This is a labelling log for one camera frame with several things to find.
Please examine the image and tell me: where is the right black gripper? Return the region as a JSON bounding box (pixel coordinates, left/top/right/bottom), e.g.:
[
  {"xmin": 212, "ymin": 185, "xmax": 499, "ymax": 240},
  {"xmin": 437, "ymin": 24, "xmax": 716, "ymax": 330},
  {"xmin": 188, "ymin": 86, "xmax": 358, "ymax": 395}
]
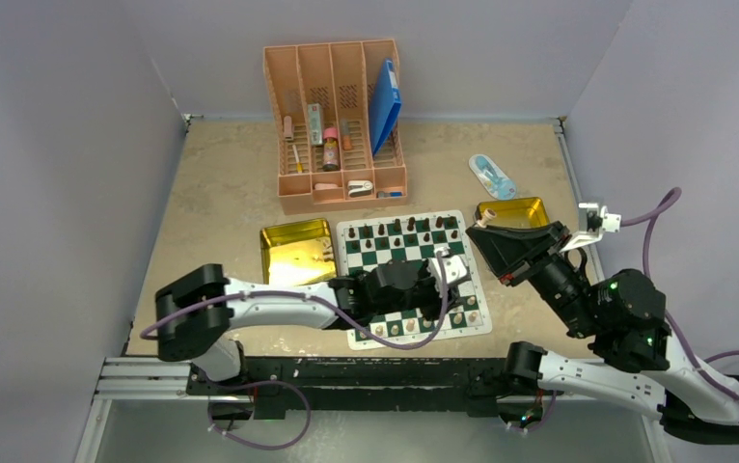
[{"xmin": 463, "ymin": 220, "xmax": 599, "ymax": 338}]

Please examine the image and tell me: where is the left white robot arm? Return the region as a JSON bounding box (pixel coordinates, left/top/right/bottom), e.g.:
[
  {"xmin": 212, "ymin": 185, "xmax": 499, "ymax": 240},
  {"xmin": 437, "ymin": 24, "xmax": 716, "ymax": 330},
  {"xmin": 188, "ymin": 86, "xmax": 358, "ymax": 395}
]
[{"xmin": 140, "ymin": 255, "xmax": 471, "ymax": 395}]

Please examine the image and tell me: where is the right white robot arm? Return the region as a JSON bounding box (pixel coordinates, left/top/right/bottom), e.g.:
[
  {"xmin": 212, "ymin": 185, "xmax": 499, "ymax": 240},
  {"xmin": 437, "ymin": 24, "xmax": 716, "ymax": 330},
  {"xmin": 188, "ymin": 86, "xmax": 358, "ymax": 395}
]
[{"xmin": 466, "ymin": 222, "xmax": 739, "ymax": 445}]

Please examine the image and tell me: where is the green white chess board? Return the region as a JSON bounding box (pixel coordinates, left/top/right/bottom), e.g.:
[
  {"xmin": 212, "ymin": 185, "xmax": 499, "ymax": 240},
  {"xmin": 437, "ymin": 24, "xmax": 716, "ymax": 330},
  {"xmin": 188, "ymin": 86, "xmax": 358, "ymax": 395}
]
[{"xmin": 334, "ymin": 210, "xmax": 493, "ymax": 351}]

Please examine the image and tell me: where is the right gold tin tray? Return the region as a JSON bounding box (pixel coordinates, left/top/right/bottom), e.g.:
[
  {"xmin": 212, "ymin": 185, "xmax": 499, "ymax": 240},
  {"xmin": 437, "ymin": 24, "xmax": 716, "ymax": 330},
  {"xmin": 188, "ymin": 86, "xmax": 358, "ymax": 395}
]
[{"xmin": 474, "ymin": 197, "xmax": 550, "ymax": 229}]

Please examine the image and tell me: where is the gold tin tray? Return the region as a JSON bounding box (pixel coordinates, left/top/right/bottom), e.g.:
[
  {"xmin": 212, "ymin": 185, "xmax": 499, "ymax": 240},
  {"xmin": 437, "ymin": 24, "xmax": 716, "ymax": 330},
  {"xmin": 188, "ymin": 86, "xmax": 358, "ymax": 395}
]
[
  {"xmin": 474, "ymin": 197, "xmax": 550, "ymax": 229},
  {"xmin": 260, "ymin": 218, "xmax": 338, "ymax": 286}
]

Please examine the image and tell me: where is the blue white packaged item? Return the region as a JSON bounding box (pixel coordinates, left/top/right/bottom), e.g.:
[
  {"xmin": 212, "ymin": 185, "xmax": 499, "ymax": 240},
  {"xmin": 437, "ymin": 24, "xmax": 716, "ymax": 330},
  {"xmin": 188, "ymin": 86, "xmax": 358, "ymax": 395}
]
[{"xmin": 468, "ymin": 153, "xmax": 517, "ymax": 201}]

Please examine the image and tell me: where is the white stapler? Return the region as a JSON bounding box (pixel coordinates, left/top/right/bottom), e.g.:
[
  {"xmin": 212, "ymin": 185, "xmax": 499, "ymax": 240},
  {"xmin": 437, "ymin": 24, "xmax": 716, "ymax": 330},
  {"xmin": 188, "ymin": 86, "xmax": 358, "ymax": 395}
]
[{"xmin": 346, "ymin": 180, "xmax": 374, "ymax": 198}]

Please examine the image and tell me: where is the left gold tin tray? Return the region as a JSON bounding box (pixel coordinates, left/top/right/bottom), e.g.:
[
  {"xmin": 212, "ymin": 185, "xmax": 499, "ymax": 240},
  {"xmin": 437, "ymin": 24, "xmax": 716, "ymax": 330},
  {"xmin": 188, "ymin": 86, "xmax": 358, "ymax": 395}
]
[{"xmin": 260, "ymin": 218, "xmax": 338, "ymax": 286}]

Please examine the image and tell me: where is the brown bottle pink cap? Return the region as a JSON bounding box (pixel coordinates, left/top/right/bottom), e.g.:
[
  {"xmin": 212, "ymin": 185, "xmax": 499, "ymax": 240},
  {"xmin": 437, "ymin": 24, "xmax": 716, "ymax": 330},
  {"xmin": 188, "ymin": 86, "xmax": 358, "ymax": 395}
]
[{"xmin": 322, "ymin": 126, "xmax": 340, "ymax": 172}]

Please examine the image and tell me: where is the blue folder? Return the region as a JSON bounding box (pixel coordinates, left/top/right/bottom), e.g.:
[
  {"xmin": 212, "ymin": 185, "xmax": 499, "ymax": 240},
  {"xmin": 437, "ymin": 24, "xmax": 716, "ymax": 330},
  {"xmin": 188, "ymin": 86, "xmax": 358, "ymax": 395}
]
[{"xmin": 368, "ymin": 58, "xmax": 402, "ymax": 157}]

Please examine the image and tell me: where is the pink desk organizer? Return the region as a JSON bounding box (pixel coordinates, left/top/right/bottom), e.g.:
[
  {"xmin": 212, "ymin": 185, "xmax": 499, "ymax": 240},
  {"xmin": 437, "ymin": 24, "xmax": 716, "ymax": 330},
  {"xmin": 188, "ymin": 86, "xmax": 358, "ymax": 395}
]
[{"xmin": 262, "ymin": 39, "xmax": 408, "ymax": 215}]

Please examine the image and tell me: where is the white green box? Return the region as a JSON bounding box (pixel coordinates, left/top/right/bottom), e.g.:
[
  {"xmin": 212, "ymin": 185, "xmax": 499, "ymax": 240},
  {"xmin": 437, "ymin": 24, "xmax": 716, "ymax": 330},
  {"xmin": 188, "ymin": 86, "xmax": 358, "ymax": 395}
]
[{"xmin": 307, "ymin": 103, "xmax": 324, "ymax": 147}]

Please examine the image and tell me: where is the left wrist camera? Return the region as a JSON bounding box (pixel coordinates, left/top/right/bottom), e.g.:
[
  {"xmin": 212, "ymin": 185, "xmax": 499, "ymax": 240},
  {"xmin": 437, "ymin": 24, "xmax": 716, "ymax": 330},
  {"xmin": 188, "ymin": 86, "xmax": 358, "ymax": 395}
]
[{"xmin": 428, "ymin": 250, "xmax": 472, "ymax": 289}]

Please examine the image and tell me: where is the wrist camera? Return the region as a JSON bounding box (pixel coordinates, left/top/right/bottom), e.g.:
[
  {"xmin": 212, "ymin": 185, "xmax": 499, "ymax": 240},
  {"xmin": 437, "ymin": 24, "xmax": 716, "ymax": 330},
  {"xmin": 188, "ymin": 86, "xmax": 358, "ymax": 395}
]
[
  {"xmin": 561, "ymin": 202, "xmax": 622, "ymax": 252},
  {"xmin": 428, "ymin": 250, "xmax": 472, "ymax": 289}
]

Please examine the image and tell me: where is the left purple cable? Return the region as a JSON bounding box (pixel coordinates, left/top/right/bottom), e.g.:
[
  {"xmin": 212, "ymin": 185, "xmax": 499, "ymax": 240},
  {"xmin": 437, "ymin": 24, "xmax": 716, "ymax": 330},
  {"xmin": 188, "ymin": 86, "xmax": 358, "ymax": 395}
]
[{"xmin": 139, "ymin": 251, "xmax": 452, "ymax": 353}]

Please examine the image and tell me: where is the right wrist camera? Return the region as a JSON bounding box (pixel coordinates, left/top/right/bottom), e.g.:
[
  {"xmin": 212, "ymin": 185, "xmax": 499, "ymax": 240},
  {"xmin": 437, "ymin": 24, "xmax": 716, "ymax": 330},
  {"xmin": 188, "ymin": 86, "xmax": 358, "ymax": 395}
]
[{"xmin": 561, "ymin": 202, "xmax": 622, "ymax": 252}]

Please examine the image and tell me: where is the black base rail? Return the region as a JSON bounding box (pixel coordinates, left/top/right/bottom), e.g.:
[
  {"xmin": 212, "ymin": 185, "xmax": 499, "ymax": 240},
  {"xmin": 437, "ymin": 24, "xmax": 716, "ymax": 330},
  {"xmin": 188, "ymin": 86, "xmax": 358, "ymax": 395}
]
[{"xmin": 183, "ymin": 354, "xmax": 565, "ymax": 423}]

